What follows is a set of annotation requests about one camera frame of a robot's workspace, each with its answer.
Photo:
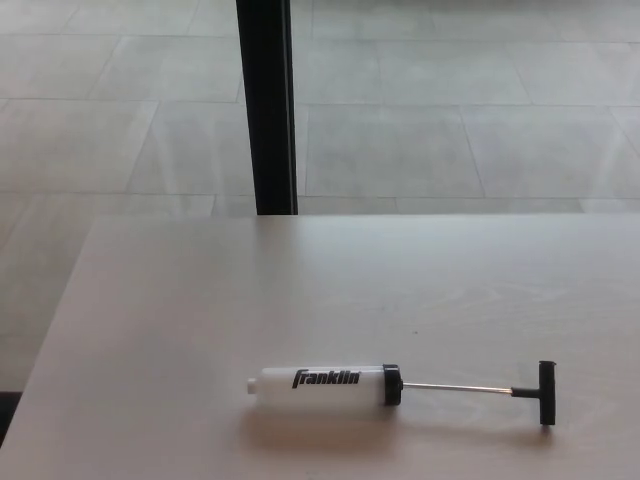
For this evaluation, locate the black vertical window frame post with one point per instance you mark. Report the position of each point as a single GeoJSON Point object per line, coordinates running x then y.
{"type": "Point", "coordinates": [267, 100]}

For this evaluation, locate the white Franklin hand air pump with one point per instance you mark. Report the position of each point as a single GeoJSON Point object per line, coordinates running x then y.
{"type": "Point", "coordinates": [320, 386]}

